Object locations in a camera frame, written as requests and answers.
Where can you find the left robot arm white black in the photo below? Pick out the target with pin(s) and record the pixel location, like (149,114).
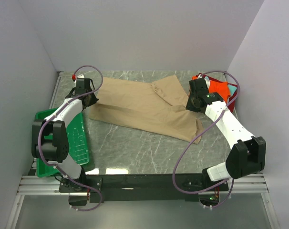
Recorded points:
(49,135)

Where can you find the orange folded t shirt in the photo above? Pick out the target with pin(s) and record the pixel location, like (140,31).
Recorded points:
(217,92)

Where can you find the beige t shirt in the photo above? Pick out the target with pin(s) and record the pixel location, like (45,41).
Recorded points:
(157,107)

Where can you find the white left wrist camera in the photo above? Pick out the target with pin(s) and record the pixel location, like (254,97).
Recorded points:
(74,77)

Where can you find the teal folded t shirt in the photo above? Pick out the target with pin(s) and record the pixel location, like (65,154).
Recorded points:
(231,88)

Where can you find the green plastic tray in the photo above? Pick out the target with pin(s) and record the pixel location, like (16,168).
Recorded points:
(78,147)

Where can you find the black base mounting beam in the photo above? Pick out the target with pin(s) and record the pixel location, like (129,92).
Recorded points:
(126,187)

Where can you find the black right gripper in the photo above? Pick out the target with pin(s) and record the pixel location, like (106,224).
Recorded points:
(189,105)

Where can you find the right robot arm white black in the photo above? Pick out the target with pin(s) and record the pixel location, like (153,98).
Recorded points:
(247,154)

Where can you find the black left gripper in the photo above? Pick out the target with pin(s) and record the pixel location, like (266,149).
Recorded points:
(93,100)

